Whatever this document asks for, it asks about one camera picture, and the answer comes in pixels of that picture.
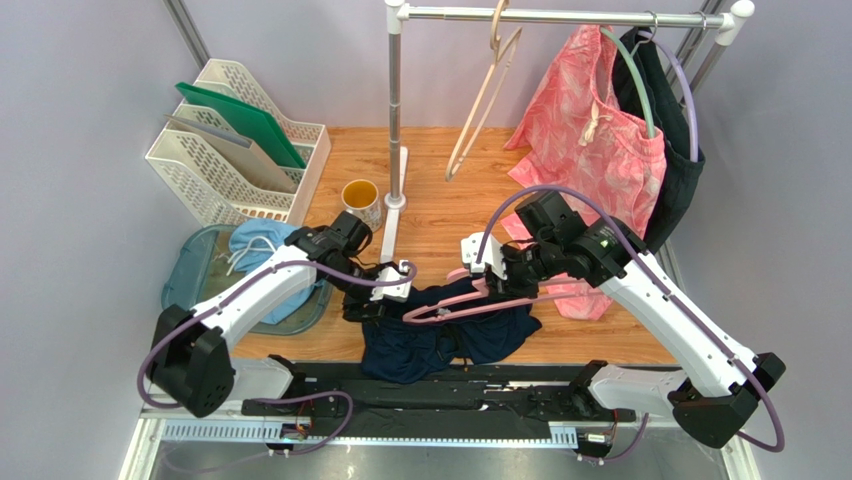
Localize pink plastic hanger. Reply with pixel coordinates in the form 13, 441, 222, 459
402, 279, 601, 324

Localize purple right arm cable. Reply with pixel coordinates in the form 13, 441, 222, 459
473, 184, 787, 454

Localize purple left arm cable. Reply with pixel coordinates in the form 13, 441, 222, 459
136, 259, 419, 411

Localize pink patterned shorts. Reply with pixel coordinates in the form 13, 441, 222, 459
499, 24, 669, 321

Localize black hanging shorts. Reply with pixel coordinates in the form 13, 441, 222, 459
621, 27, 706, 253

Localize light blue shorts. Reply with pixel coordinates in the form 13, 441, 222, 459
226, 219, 324, 325

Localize grey folder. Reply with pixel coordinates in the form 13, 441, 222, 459
166, 115, 297, 194

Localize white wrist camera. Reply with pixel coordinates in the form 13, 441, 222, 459
460, 232, 507, 296
370, 260, 416, 303

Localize white mesh file organizer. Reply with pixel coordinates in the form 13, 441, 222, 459
145, 59, 331, 226

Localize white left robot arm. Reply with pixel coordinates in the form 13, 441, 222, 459
136, 212, 417, 418

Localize silver clothes rack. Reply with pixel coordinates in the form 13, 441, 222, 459
379, 1, 756, 262

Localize green folder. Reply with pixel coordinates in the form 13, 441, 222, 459
175, 82, 307, 169

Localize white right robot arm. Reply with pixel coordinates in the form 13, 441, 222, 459
476, 185, 786, 453

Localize beige plastic hanger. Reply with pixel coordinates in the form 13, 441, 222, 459
444, 0, 523, 182

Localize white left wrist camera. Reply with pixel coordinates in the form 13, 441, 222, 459
370, 260, 416, 303

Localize white mug with yellow inside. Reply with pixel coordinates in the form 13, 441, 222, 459
341, 179, 384, 232

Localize teal plastic tray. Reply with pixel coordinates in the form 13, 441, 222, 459
161, 225, 332, 336

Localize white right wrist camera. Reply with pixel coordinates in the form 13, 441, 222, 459
460, 232, 507, 296

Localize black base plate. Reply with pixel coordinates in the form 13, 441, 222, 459
240, 363, 642, 440

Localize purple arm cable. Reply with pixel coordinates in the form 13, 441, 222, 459
136, 259, 419, 411
473, 184, 787, 454

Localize navy blue shorts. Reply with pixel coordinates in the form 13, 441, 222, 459
360, 278, 542, 384

